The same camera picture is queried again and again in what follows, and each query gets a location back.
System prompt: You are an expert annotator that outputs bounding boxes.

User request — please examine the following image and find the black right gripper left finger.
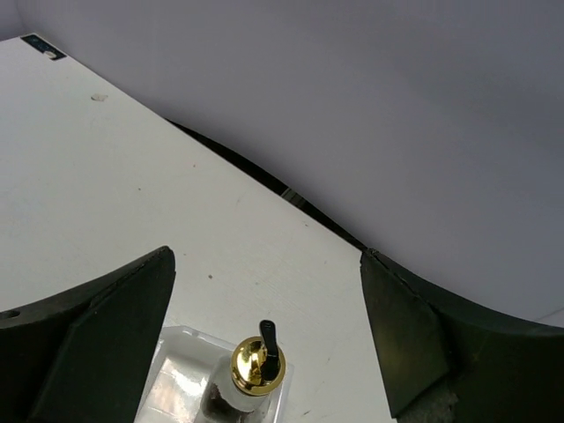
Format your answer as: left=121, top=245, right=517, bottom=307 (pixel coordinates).
left=1, top=246, right=175, bottom=423

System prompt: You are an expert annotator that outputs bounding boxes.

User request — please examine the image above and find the blue sticker on left corner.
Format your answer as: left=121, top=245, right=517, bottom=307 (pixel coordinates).
left=20, top=33, right=66, bottom=61

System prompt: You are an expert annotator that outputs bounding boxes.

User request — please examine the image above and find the white plastic organizer tray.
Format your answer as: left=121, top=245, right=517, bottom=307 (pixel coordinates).
left=135, top=326, right=293, bottom=422

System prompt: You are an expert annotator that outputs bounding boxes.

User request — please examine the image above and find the square glass bottle gold spout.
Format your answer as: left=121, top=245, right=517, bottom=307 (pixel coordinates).
left=197, top=320, right=286, bottom=422

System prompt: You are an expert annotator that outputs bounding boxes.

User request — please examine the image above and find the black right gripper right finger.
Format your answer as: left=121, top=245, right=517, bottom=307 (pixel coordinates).
left=360, top=249, right=563, bottom=422

